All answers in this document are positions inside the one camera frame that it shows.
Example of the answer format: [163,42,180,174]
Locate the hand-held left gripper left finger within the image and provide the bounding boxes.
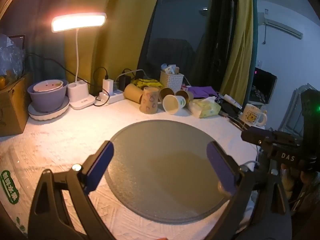
[28,140,118,240]

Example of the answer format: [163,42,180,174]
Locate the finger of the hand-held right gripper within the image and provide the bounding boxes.
[241,126,302,147]
[260,143,305,168]

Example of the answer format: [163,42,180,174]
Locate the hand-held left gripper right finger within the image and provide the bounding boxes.
[206,141,293,240]

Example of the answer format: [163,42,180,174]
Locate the white paper cup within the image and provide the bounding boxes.
[162,94,192,115]

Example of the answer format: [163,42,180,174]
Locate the brown paper cup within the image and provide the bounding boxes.
[123,83,144,104]
[176,90,194,103]
[159,87,175,103]

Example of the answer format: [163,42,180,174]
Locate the patterned paper cup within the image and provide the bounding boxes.
[139,86,160,114]

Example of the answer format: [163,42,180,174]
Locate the person's right hand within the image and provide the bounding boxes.
[280,164,320,202]

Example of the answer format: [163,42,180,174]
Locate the white cartoon mug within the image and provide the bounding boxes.
[239,103,268,127]

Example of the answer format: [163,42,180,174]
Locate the grey metal rack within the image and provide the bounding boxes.
[278,83,313,136]

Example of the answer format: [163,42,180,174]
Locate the black flat case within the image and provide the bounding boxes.
[219,101,242,116]

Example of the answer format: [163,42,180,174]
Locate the white textured tablecloth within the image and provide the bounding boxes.
[0,97,260,240]

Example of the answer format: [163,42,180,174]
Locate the white tube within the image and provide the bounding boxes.
[223,94,243,110]

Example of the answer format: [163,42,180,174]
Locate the black monitor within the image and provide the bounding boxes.
[250,67,278,105]

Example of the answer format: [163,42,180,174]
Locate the grey round mat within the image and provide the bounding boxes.
[104,120,258,224]

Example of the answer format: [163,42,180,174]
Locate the yellow tissue pack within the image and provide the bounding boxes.
[188,97,222,119]

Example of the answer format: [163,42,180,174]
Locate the white power strip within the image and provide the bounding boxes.
[96,90,125,105]

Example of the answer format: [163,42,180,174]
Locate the white scalloped plate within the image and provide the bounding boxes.
[27,97,70,122]

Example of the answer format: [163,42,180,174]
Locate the purple cloth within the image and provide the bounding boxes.
[186,86,221,99]

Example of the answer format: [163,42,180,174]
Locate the white charger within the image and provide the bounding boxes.
[102,78,114,94]

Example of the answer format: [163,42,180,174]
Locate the purple bowl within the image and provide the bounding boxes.
[27,79,69,113]

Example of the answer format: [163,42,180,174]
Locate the black charger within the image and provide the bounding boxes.
[118,75,132,92]

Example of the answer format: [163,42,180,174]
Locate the yellow curtain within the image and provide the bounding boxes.
[220,0,258,105]
[64,0,164,90]

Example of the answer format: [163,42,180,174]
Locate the small white bowl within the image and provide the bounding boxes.
[33,79,63,93]

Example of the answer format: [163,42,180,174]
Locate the yellow-green packet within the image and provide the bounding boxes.
[131,78,164,89]

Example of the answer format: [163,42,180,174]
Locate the white woven basket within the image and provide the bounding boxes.
[160,70,185,93]

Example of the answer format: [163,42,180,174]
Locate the cardboard box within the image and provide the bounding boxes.
[0,72,33,138]

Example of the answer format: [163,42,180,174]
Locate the white air conditioner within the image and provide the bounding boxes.
[257,17,304,40]

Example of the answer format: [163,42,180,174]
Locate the clear plastic bag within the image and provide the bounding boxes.
[0,33,27,77]

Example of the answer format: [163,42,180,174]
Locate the white desk lamp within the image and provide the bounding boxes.
[51,12,107,110]

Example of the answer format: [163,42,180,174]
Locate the white cable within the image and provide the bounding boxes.
[117,68,146,81]

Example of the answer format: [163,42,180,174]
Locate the black cable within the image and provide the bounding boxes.
[25,52,110,105]

